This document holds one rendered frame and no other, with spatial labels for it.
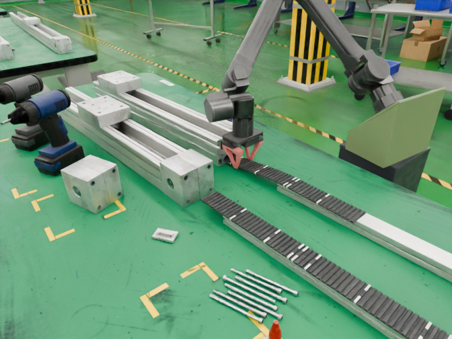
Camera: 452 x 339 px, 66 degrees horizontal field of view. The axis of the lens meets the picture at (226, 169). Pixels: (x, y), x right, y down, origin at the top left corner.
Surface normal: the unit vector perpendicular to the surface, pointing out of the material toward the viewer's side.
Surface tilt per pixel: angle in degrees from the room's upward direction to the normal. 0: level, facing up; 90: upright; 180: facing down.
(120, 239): 0
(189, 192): 90
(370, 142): 90
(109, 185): 90
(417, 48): 89
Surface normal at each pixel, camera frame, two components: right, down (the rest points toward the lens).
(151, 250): -0.03, -0.85
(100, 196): 0.84, 0.26
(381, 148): -0.86, 0.29
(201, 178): 0.68, 0.36
